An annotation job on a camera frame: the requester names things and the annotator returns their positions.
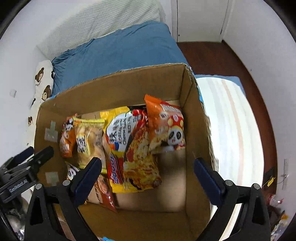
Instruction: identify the brown snack packet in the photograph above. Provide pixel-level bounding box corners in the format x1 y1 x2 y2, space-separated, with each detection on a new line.
87 174 117 212

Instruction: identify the blue bed sheet mattress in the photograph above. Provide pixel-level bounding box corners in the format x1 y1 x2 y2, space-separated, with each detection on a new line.
51 20 247 103

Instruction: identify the black floor power socket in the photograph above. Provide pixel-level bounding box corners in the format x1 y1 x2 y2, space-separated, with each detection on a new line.
262 167 276 190

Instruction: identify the white room door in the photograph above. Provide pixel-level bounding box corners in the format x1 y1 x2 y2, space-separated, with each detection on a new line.
171 0 234 42

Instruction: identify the bear print white pillow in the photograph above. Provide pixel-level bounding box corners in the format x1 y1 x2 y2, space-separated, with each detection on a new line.
26 60 54 147

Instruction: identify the grey padded headboard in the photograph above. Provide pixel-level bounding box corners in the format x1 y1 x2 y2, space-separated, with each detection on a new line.
37 1 166 60

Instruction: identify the orange panda snack bag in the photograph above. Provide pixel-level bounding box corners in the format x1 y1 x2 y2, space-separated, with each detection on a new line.
144 94 186 154
59 114 77 158

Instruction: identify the yellow biscuit snack bag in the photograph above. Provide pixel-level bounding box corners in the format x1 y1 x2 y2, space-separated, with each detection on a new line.
73 117 107 174

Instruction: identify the open cardboard milk box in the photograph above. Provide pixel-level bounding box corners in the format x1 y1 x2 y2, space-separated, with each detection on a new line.
35 64 214 240

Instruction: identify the yellow cheese buldak noodle pack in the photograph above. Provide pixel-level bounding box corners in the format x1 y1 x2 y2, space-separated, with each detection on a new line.
100 106 162 193

